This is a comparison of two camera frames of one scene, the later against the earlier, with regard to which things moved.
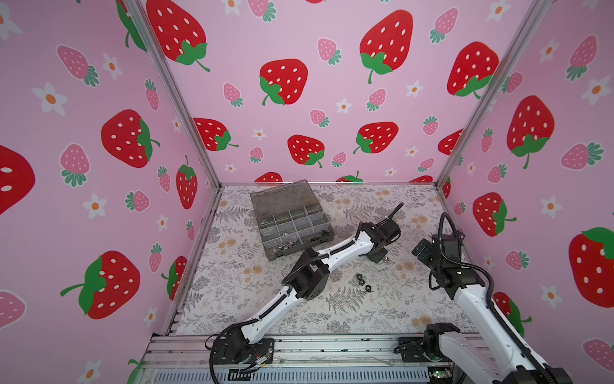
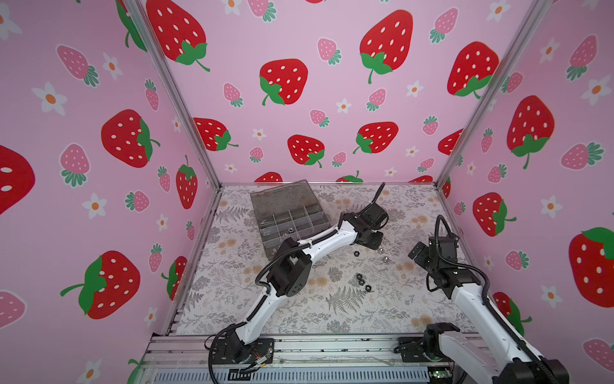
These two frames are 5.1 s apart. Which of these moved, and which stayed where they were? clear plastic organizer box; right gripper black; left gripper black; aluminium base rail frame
Moved: left gripper black
Stayed: clear plastic organizer box; right gripper black; aluminium base rail frame
